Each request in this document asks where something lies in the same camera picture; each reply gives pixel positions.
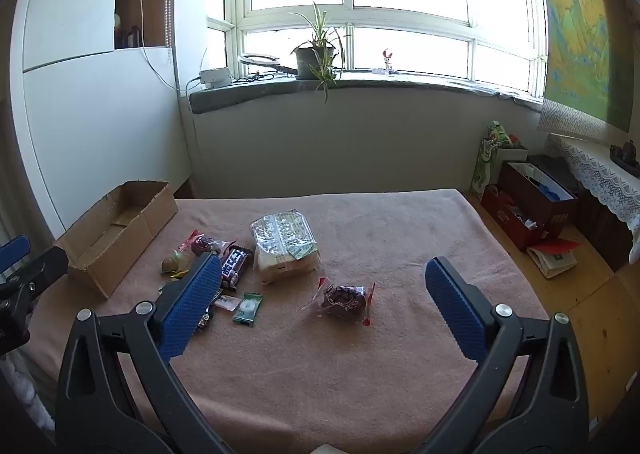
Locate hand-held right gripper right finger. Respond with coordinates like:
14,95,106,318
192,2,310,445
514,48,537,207
425,256,598,454

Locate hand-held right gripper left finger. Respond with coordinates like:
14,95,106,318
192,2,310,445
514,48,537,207
55,253,236,454

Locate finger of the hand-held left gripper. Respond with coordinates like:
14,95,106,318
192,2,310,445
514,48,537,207
0,235,69,307

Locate yellow green candy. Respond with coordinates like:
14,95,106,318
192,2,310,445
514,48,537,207
161,250,193,279

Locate small green snack packet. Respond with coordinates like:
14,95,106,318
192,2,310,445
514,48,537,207
232,292,263,327

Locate dark chocolate bar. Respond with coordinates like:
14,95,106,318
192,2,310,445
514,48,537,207
220,245,253,292

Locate red dark snack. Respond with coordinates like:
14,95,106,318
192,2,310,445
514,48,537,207
299,277,376,327
179,230,236,259

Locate brown cardboard box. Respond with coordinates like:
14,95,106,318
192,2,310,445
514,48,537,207
54,180,178,299

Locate clear bread packet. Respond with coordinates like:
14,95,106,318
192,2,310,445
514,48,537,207
249,210,322,287

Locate small white packet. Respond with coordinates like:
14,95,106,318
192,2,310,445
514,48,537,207
210,291,240,311

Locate red cardboard box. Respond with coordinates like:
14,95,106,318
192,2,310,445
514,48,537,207
481,184,561,251

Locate book with red cover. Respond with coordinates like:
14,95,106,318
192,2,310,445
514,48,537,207
526,240,583,279

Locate dark red open box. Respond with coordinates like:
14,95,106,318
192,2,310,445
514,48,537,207
500,161,581,235

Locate green paper bag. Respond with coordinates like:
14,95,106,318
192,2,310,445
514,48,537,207
470,121,528,199

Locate white wardrobe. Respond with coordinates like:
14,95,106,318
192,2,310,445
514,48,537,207
10,0,193,245

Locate white lace cloth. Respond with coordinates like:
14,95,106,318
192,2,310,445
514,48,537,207
544,133,640,265

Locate grey windowsill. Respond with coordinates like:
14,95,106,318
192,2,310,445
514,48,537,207
189,74,546,115

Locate white power box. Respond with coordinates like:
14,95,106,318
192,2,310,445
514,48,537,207
199,68,233,87

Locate dark ornament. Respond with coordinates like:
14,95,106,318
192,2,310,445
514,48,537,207
607,140,640,172

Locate potted spider plant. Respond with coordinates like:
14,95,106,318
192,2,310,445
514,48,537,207
288,1,353,103

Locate ring light with arm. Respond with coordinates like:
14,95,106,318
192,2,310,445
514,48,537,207
239,52,301,79

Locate thin white cable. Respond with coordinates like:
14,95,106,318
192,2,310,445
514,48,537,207
127,0,181,93

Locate yellow landscape wall painting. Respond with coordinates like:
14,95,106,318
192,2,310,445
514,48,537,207
530,0,640,139

